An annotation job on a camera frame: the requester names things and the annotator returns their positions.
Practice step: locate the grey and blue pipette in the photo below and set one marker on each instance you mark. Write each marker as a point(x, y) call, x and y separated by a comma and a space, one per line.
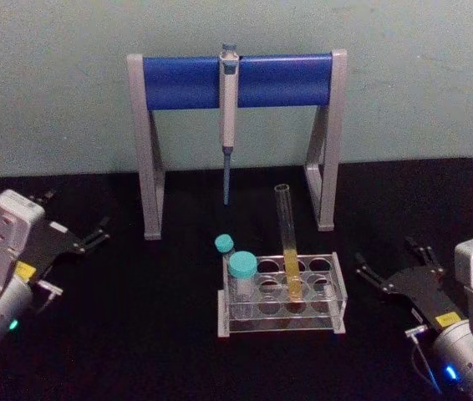
point(228, 108)

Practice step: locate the black table cloth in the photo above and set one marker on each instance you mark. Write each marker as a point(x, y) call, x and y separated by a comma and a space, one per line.
point(136, 355)

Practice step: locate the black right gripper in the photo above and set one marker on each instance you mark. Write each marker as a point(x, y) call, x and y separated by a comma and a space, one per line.
point(424, 294)

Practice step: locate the clear acrylic tube rack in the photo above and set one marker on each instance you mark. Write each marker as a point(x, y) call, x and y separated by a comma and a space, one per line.
point(282, 323)

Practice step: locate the glass test tube yellow liquid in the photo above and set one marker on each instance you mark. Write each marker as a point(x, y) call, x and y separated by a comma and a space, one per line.
point(291, 267)

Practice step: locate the wide tube with teal cap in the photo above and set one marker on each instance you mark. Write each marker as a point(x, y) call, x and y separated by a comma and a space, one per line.
point(242, 264)

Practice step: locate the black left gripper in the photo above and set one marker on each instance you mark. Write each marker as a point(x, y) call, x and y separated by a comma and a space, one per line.
point(54, 244)

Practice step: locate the grey stand with blue bar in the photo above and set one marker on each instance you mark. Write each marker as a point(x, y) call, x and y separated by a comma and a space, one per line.
point(186, 83)

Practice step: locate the narrow tube with teal cap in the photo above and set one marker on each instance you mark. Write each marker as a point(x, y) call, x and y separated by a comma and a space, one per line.
point(224, 243)

